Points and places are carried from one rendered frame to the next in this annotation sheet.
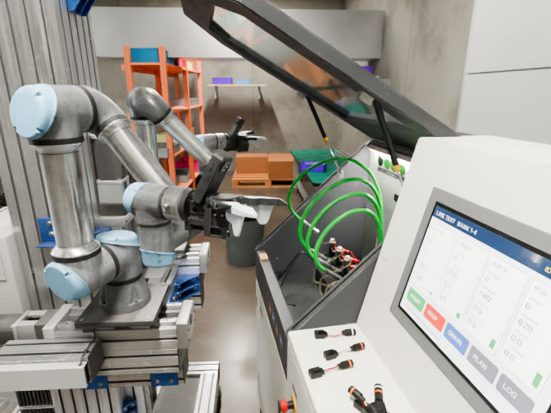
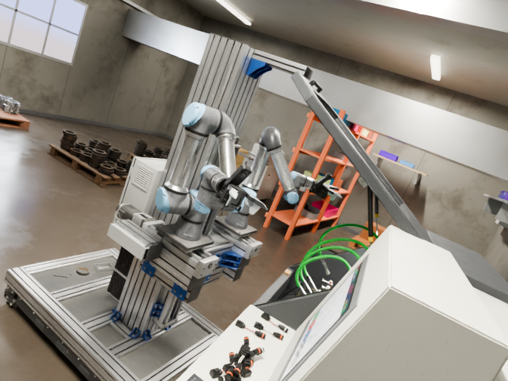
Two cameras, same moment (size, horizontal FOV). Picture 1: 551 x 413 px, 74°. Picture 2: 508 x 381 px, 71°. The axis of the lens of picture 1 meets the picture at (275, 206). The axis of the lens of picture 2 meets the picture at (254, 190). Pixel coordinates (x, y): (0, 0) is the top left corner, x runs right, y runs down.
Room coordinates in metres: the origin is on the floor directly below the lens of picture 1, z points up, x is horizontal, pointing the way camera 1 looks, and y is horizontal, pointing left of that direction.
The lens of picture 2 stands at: (-0.39, -0.56, 1.76)
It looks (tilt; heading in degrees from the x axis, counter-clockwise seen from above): 12 degrees down; 29
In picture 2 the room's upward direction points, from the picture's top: 22 degrees clockwise
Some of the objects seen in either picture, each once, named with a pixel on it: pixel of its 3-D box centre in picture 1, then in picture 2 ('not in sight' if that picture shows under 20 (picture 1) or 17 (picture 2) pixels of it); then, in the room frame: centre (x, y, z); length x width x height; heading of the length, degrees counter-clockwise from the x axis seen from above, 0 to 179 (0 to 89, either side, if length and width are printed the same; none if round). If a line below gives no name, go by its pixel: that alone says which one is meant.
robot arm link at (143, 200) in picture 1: (152, 201); (212, 177); (0.79, 0.28, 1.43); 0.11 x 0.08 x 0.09; 68
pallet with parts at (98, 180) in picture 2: not in sight; (100, 156); (3.03, 3.95, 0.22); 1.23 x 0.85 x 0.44; 94
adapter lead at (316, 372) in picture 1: (331, 368); (250, 329); (0.77, -0.14, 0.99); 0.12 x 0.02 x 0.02; 109
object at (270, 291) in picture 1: (273, 299); (271, 298); (1.29, 0.01, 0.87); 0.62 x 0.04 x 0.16; 11
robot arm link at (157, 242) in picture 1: (161, 238); (209, 199); (0.80, 0.27, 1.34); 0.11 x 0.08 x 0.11; 158
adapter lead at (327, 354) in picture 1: (344, 350); (268, 330); (0.84, -0.19, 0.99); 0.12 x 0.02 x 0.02; 111
